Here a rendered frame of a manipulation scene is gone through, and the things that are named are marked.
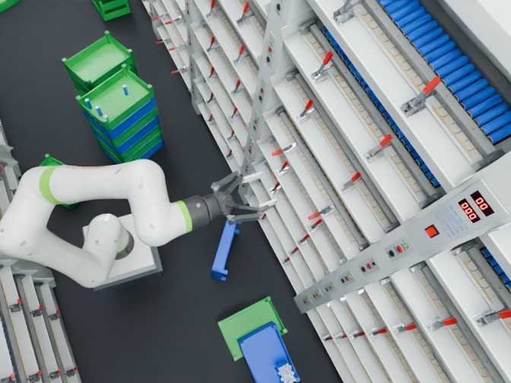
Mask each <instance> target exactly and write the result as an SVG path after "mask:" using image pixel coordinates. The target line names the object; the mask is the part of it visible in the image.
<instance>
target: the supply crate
mask: <svg viewBox="0 0 511 383"><path fill-rule="evenodd" d="M124 84H125V85H126V86H127V90H128V92H129V95H128V96H126V95H125V92H124V90H123V87H122V85H124ZM153 97H154V91H153V87H152V86H151V85H150V84H149V85H147V84H146V83H145V82H143V81H142V80H141V79H140V78H139V77H137V76H136V75H135V74H133V73H132V72H131V71H130V70H128V67H127V65H126V64H123V65H122V69H121V70H120V71H118V72H117V73H115V74H114V75H113V76H112V77H110V78H108V79H107V80H106V81H104V82H103V83H102V84H100V85H99V86H97V87H95V88H94V89H93V90H92V91H90V92H89V93H87V94H85V95H84V96H83V97H80V96H79V95H78V96H77V97H75V98H76V100H77V101H78V104H79V106H80V107H81V108H82V109H83V110H84V111H85V112H86V113H87V114H88V115H89V116H91V117H92V118H93V119H94V120H95V121H96V122H98V123H99V124H100V125H101V126H102V127H104V128H105V129H106V130H107V131H110V130H111V129H113V128H114V127H115V126H117V125H118V124H119V123H120V122H122V121H123V120H124V119H126V118H127V117H128V116H130V115H131V114H132V113H133V112H134V111H136V110H137V109H139V108H140V107H141V106H143V105H144V104H145V103H146V102H147V101H149V100H150V99H152V98H153ZM85 99H89V100H90V103H91V105H92V107H93V109H89V108H88V106H87V104H86V102H85ZM95 106H99V107H100V110H101V112H102V114H103V115H102V116H99V115H98V113H97V111H96V108H95ZM104 115H107V116H108V118H109V122H108V121H107V119H105V118H104V117H103V116H104Z"/></svg>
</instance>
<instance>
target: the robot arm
mask: <svg viewBox="0 0 511 383"><path fill-rule="evenodd" d="M262 174H263V172H260V173H255V174H251V173H247V174H244V175H243V174H242V173H241V174H239V172H238V171H235V172H233V173H231V174H230V175H228V176H227V177H225V178H223V179H222V180H220V181H219V182H213V183H212V186H211V189H213V191H214V193H213V194H209V195H206V196H202V197H200V196H199V195H196V196H193V197H190V198H186V199H183V200H181V201H177V202H173V203H170V200H169V198H168V194H167V187H166V182H165V176H164V173H163V170H162V169H161V168H160V166H159V165H157V164H156V163H155V162H153V161H151V160H135V161H132V162H128V163H122V164H117V165H112V166H69V165H61V166H39V167H35V168H32V169H29V170H28V171H26V172H25V174H23V176H22V177H21V180H20V182H19V185H18V187H17V191H16V192H15V195H14V198H13V200H12V202H11V204H10V205H9V207H8V209H7V211H6V212H5V215H4V216H3V218H2V219H1V221H0V252H2V253H3V254H5V255H8V256H11V257H16V258H22V259H25V260H28V261H34V262H36V263H39V264H43V265H45V266H47V267H50V268H52V269H55V270H57V271H59V272H61V273H63V274H65V275H66V276H68V277H70V278H71V279H73V280H74V281H76V282H77V283H79V284H80V285H81V286H83V287H87V288H94V287H98V286H100V285H102V284H103V283H104V282H105V281H106V280H107V278H108V276H109V275H110V271H111V268H112V266H113V262H114V260H120V259H123V258H125V257H127V256H128V255H129V254H130V253H131V252H132V250H133V248H134V244H135V240H134V238H133V235H132V234H131V233H130V232H129V231H128V230H126V229H125V227H124V226H123V225H122V223H121V222H120V220H119V219H118V218H117V217H116V216H114V215H112V214H101V215H99V216H97V217H95V218H94V219H93V220H92V221H91V222H90V225H89V227H88V229H87V235H86V239H85V242H84V246H83V248H78V247H76V246H74V245H72V244H70V243H68V242H66V241H65V240H63V239H61V238H59V237H58V236H57V235H55V234H54V233H52V232H50V231H49V230H48V229H47V227H46V224H47V223H48V220H49V217H50V214H51V213H52V210H53V208H54V207H55V205H56V204H74V203H77V202H81V201H89V200H96V199H123V198H125V199H128V200H129V204H130V207H131V212H132V218H133V222H134V227H135V233H136V236H137V237H138V238H139V239H140V241H142V242H143V243H144V244H145V245H149V246H161V245H165V244H167V243H168V242H169V241H171V240H172V239H175V238H176V237H178V236H181V235H182V234H185V233H188V232H191V231H193V230H196V229H199V228H202V227H204V226H207V225H208V224H209V221H212V220H216V219H218V218H220V217H226V218H227V219H228V220H229V224H230V225H232V224H234V223H238V222H246V221H253V220H259V219H260V217H261V216H262V215H261V212H263V211H266V210H267V209H269V206H272V205H273V204H276V202H277V201H278V199H277V198H276V199H273V200H270V201H267V202H265V203H262V204H259V205H258V207H250V206H245V205H239V204H235V202H234V200H233V199H232V197H231V195H230V193H231V192H232V191H233V190H234V189H235V188H236V187H237V185H238V184H239V183H240V182H242V183H245V182H249V181H252V180H254V179H259V178H261V176H262ZM235 178H236V180H235V181H234V182H233V184H232V185H231V186H230V187H229V188H228V189H227V190H226V191H225V192H222V191H218V190H219V188H220V187H222V186H224V185H226V184H227V183H228V182H230V181H232V180H233V179H235ZM231 212H241V213H247V214H245V215H238V216H234V215H232V216H231V215H230V213H231Z"/></svg>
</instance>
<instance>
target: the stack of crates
mask: <svg viewBox="0 0 511 383"><path fill-rule="evenodd" d="M104 33H105V36H104V37H102V38H101V39H99V40H98V41H96V42H95V43H93V44H92V45H90V46H88V47H87V48H86V49H84V50H82V51H81V52H79V53H78V54H76V55H74V56H73V57H71V58H70V59H69V60H67V59H66V58H63V59H62V62H63V64H64V66H65V68H66V70H67V72H68V74H69V76H70V78H71V79H72V81H73V83H74V86H75V88H76V90H77V91H78V94H79V96H80V97H83V96H84V95H85V94H87V93H89V92H90V91H92V90H93V89H94V88H95V87H97V86H99V85H100V84H102V83H103V82H104V81H106V80H107V79H108V78H110V77H112V76H113V75H114V74H115V73H117V72H118V71H120V70H121V69H122V65H123V64H126V65H127V67H128V70H130V71H131V72H132V73H133V74H135V75H136V76H137V77H139V76H138V70H137V67H136V64H135V59H134V56H133V52H132V50H130V49H129V50H127V48H125V47H124V46H123V45H121V44H120V43H119V42H118V41H116V40H115V39H114V38H112V37H111V36H110V32H109V31H106V32H104Z"/></svg>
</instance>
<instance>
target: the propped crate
mask: <svg viewBox="0 0 511 383"><path fill-rule="evenodd" d="M237 342H238V344H239V345H240V349H241V350H242V353H243V355H244V358H245V360H246V363H247V365H248V367H249V370H250V372H251V374H252V377H253V379H254V381H255V383H280V379H279V377H278V376H277V372H276V371H275V367H276V366H275V363H278V362H279V361H281V360H283V359H284V360H285V361H287V362H288V363H289V364H290V365H291V366H292V368H291V369H292V370H293V371H294V376H295V377H296V378H295V379H296V382H299V381H300V377H299V376H298V375H297V372H296V370H295V368H294V365H293V363H292V361H291V359H290V356H289V354H288V352H287V349H286V347H285V345H284V342H283V340H282V338H281V335H280V333H279V330H278V326H277V325H276V324H275V323H274V322H273V321H270V322H269V323H267V324H265V325H263V326H261V327H260V328H257V329H256V330H254V331H252V332H250V333H248V334H247V335H245V336H243V337H241V338H239V339H238V340H237Z"/></svg>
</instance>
